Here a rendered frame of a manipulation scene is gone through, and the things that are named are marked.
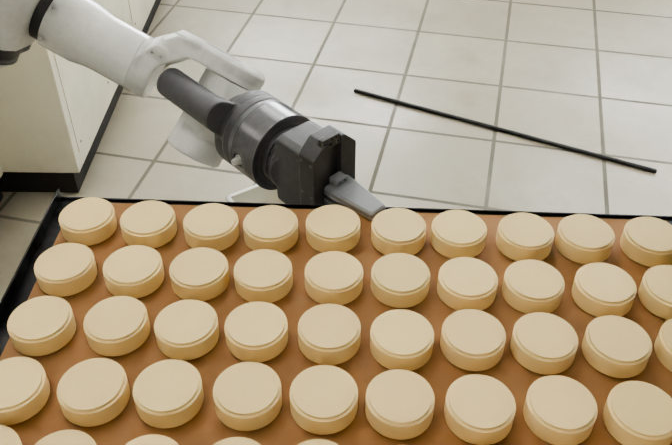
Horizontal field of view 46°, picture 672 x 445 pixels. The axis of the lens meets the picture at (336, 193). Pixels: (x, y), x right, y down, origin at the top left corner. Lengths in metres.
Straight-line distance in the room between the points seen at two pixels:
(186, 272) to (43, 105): 1.33
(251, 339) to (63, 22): 0.44
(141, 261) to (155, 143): 1.59
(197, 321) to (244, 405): 0.09
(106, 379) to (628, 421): 0.38
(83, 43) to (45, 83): 1.03
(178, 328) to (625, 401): 0.34
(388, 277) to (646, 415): 0.22
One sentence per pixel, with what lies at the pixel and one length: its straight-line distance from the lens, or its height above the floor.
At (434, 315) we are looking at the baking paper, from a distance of 0.66.
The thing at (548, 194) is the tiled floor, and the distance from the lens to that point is 2.11.
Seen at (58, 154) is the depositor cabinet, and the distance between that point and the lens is 2.05.
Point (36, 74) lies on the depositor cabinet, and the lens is 1.93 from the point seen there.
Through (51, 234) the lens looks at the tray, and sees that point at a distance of 0.78.
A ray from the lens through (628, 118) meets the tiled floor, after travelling 2.47.
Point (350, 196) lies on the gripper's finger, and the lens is 0.75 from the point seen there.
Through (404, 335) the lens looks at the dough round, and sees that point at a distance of 0.62.
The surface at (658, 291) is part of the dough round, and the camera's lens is 0.70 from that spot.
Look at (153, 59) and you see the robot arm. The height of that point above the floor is 0.87.
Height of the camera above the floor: 1.29
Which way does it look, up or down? 39 degrees down
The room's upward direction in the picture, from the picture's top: straight up
